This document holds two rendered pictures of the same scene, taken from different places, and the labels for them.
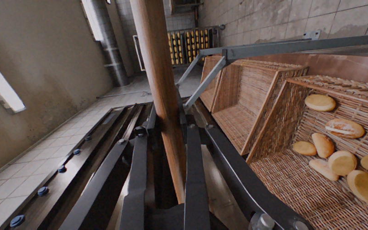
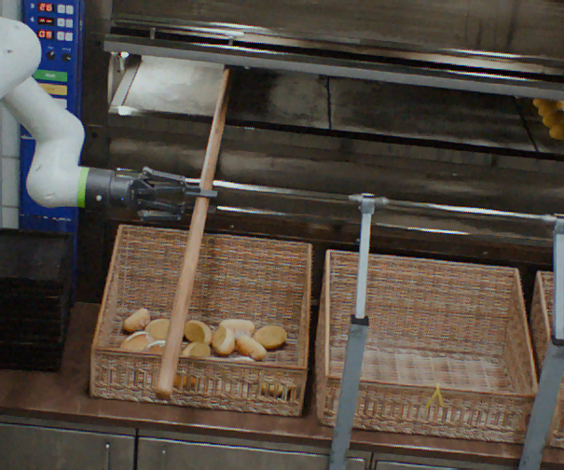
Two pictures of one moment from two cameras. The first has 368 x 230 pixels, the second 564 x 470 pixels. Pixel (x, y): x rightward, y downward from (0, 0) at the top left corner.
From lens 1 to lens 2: 2.64 m
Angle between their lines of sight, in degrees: 62
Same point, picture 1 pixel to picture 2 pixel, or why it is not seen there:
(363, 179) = (199, 336)
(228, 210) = (248, 177)
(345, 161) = (219, 340)
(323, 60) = (298, 430)
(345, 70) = (267, 421)
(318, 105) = not seen: hidden behind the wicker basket
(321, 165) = (237, 327)
